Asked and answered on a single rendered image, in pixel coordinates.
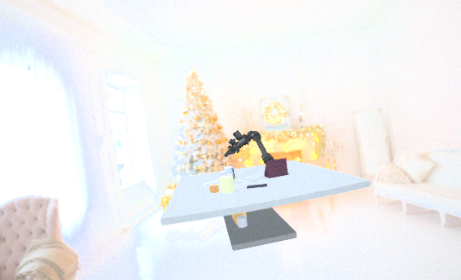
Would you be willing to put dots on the grey flat shelf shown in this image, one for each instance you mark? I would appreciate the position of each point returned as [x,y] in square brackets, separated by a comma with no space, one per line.
[264,226]

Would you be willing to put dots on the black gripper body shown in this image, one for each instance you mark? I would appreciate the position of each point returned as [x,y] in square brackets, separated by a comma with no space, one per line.
[236,147]

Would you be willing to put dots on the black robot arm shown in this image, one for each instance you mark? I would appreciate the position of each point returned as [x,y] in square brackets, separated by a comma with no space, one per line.
[255,136]

